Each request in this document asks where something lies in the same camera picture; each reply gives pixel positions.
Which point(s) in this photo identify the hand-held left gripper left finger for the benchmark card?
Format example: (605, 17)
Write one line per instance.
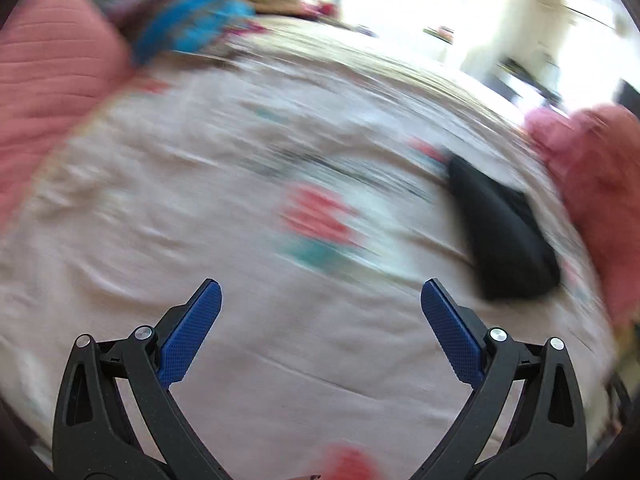
(190, 335)

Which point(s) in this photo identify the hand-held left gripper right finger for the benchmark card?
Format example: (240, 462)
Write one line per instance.
(452, 335)

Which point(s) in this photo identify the black sweater with orange cuffs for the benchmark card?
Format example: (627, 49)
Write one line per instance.
(505, 240)

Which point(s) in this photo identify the pink strawberry print bedsheet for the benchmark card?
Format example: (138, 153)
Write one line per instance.
(200, 200)

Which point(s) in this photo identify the salmon pink duvet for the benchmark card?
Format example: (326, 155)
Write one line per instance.
(600, 175)

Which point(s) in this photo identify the pink quilted pillow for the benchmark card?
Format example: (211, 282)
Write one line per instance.
(50, 75)

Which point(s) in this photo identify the purple and blue striped pillow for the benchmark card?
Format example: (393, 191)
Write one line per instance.
(190, 25)

